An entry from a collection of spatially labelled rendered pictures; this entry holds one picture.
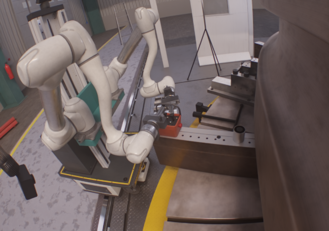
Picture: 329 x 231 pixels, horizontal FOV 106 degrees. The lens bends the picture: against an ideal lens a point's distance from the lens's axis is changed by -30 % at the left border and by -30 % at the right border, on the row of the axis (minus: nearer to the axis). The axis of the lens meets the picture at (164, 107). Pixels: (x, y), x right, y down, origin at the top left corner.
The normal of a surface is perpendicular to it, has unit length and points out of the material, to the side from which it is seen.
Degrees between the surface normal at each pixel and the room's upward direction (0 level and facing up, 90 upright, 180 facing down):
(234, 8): 90
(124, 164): 0
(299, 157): 31
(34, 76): 104
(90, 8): 90
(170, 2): 90
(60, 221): 0
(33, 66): 78
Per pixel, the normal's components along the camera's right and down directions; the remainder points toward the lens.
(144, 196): -0.19, -0.80
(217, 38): 0.00, 0.58
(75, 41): 0.84, -0.14
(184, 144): -0.35, 0.60
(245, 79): -0.68, 0.52
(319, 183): -0.81, -0.52
